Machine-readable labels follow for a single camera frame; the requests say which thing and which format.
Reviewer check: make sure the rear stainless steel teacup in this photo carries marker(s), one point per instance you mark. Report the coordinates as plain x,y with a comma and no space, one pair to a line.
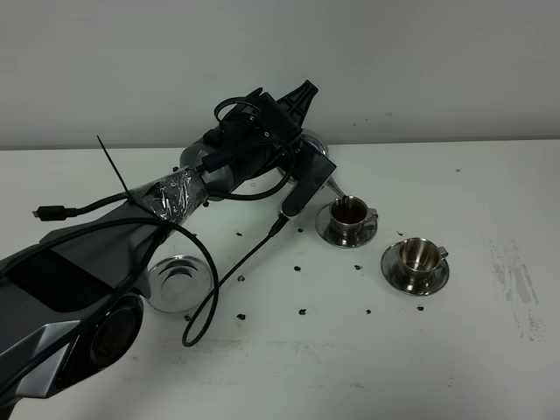
349,215

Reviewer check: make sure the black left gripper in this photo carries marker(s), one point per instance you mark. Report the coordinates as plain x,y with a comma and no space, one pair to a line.
296,105

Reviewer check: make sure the front steel cup saucer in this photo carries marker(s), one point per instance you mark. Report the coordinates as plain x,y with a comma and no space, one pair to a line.
429,286

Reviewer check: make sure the stainless steel teapot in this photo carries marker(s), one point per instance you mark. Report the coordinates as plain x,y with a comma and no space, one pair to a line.
312,163

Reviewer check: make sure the steel teapot saucer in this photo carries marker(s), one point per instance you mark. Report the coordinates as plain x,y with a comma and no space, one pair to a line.
179,284

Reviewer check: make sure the stainless steel teacup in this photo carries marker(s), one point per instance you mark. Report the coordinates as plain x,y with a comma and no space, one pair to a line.
349,215
419,258

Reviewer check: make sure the steel cup saucer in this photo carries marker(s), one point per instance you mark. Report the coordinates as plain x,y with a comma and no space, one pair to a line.
429,286
325,231

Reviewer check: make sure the rear steel cup saucer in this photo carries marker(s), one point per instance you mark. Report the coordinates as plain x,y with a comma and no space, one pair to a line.
325,231

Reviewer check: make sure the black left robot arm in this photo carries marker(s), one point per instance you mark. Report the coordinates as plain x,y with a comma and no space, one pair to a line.
72,304

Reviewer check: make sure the black cable tie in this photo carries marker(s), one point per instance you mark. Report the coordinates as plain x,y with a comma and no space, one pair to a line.
114,170

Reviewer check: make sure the front stainless steel teacup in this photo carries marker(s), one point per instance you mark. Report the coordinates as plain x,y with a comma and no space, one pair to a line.
419,258

